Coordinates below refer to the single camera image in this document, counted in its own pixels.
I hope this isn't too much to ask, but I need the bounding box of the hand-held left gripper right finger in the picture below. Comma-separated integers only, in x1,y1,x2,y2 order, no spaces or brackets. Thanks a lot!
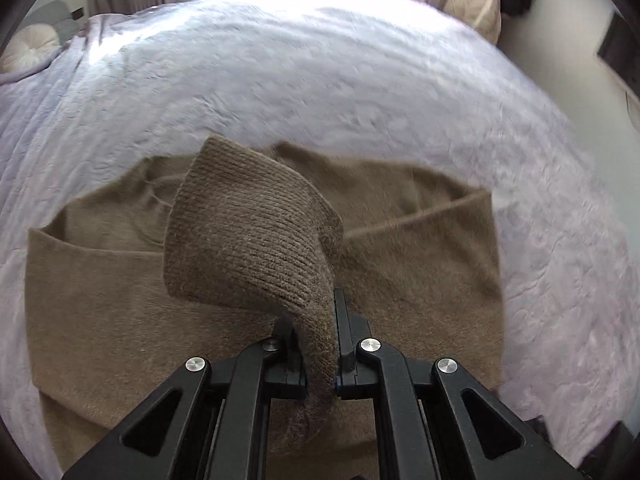
332,287,586,480

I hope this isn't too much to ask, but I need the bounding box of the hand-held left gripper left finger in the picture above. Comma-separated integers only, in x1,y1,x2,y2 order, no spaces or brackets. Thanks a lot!
62,316,307,480

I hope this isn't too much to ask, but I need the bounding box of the brown knit sweater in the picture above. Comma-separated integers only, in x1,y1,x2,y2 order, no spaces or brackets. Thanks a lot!
25,134,506,480

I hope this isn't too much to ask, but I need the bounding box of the round cream pillow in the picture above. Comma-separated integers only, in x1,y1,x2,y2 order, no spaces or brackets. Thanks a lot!
0,25,61,73

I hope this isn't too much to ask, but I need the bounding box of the grey padded headboard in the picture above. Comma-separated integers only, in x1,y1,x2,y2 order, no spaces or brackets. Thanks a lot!
22,0,88,41

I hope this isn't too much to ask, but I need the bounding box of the black wall-mounted screen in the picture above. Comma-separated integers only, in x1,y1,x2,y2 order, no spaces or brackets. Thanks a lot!
597,12,640,86

